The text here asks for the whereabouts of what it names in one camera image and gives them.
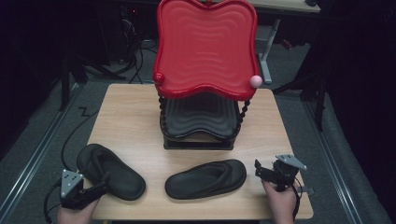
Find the metal floor rail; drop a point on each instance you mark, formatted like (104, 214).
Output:
(333, 161)
(37, 155)

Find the person's right hand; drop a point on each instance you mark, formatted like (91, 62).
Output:
(280, 205)

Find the person's left hand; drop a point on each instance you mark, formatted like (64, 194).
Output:
(74, 216)

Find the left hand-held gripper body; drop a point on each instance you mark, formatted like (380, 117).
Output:
(71, 183)

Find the black slipper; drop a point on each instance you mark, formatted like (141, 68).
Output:
(205, 180)
(109, 169)

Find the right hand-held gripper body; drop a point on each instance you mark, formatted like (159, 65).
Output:
(288, 171)

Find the black metal stand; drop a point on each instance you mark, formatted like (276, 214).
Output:
(67, 81)
(317, 93)

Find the red and black tiered rack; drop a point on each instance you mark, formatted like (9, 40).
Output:
(205, 53)

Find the grey metal desk leg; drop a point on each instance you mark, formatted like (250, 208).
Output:
(266, 56)

